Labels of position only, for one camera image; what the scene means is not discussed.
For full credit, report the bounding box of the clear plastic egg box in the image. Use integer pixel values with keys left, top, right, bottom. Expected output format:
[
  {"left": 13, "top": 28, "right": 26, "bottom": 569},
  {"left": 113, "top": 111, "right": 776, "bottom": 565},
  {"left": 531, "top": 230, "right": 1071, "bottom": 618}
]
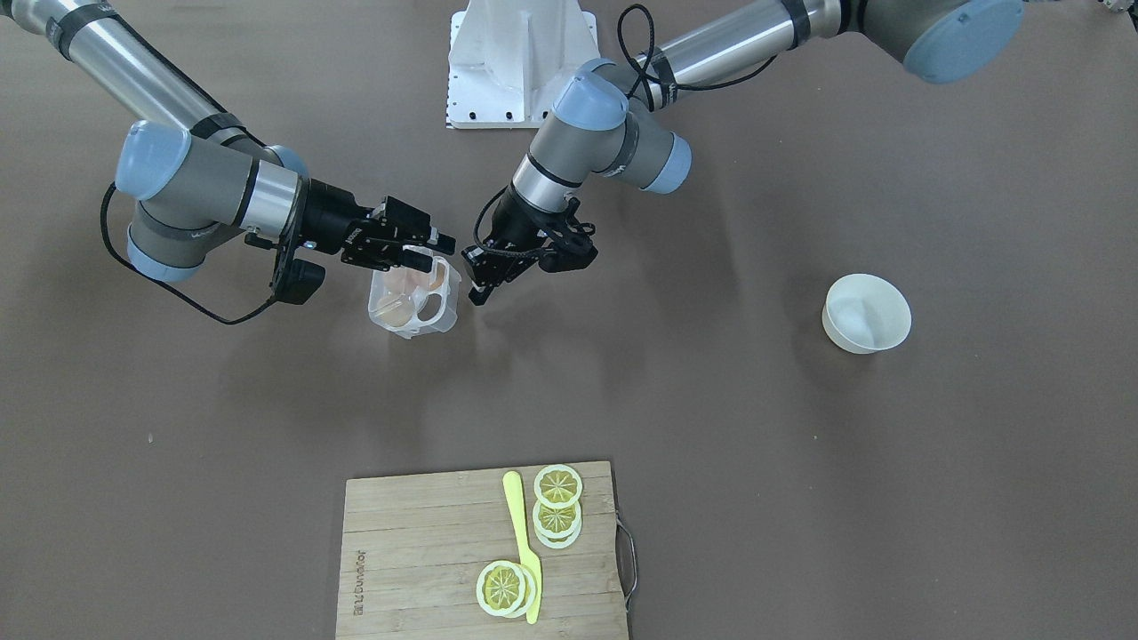
[{"left": 366, "top": 244, "right": 462, "bottom": 340}]

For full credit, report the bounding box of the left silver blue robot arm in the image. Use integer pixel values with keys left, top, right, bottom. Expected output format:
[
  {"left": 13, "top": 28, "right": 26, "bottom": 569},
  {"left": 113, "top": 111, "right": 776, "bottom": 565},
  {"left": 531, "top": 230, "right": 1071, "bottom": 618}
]
[{"left": 461, "top": 1, "right": 1024, "bottom": 307}]

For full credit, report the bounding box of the white bowl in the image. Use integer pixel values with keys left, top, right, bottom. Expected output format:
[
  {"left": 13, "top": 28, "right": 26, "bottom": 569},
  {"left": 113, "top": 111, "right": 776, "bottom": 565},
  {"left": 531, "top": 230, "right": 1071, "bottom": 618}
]
[{"left": 820, "top": 273, "right": 913, "bottom": 354}]

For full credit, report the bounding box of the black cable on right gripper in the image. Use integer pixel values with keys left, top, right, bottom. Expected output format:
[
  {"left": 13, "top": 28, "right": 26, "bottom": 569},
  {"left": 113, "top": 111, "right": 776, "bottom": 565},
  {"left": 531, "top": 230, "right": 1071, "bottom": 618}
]
[{"left": 100, "top": 182, "right": 285, "bottom": 326}]

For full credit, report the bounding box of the yellow plastic knife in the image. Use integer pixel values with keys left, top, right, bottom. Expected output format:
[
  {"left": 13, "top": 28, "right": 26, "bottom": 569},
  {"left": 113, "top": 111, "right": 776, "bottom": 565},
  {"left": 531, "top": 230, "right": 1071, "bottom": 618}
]
[{"left": 501, "top": 470, "right": 543, "bottom": 625}]

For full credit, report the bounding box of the lemon slice at handle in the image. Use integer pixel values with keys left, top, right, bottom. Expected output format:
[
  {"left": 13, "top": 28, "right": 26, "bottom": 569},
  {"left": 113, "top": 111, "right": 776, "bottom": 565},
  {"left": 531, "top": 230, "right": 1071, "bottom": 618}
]
[{"left": 475, "top": 560, "right": 538, "bottom": 620}]

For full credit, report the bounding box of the brown egg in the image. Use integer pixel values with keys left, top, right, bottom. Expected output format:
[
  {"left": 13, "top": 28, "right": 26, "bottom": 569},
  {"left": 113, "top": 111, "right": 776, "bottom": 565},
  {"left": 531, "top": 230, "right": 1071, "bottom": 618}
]
[
  {"left": 369, "top": 294, "right": 417, "bottom": 327},
  {"left": 382, "top": 268, "right": 426, "bottom": 297},
  {"left": 427, "top": 263, "right": 450, "bottom": 292}
]

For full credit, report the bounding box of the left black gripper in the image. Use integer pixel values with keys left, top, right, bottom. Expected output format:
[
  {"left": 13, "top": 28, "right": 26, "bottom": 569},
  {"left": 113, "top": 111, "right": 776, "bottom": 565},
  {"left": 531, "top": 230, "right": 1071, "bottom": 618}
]
[{"left": 462, "top": 184, "right": 566, "bottom": 307}]

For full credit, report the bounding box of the white central mounting column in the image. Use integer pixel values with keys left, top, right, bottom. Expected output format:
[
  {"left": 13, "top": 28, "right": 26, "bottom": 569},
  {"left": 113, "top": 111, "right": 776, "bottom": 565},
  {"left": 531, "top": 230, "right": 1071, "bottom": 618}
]
[{"left": 445, "top": 1, "right": 600, "bottom": 130}]

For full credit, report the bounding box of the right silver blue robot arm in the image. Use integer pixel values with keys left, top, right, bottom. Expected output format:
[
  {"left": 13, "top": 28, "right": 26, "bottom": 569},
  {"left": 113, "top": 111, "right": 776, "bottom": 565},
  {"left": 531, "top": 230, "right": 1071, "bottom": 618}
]
[{"left": 3, "top": 1, "right": 455, "bottom": 304}]

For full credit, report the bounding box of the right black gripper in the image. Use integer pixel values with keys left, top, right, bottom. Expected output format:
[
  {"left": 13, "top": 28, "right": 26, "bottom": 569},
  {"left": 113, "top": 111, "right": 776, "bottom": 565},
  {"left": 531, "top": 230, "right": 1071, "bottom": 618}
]
[{"left": 300, "top": 180, "right": 456, "bottom": 273}]

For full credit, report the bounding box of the lemon slice near knife tip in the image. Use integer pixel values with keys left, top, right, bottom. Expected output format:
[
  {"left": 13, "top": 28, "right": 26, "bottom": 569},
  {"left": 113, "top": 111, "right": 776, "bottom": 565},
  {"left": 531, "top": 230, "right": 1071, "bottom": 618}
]
[{"left": 533, "top": 463, "right": 584, "bottom": 509}]

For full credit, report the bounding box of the lemon slice pair middle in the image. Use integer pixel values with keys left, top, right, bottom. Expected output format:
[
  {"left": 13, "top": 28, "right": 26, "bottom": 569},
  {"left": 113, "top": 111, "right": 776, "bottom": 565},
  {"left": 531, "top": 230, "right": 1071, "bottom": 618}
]
[{"left": 531, "top": 501, "right": 582, "bottom": 549}]

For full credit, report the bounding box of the bamboo cutting board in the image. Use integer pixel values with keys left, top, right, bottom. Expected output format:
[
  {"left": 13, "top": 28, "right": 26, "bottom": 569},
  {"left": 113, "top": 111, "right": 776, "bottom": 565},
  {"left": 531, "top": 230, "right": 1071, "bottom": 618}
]
[{"left": 336, "top": 460, "right": 630, "bottom": 639}]

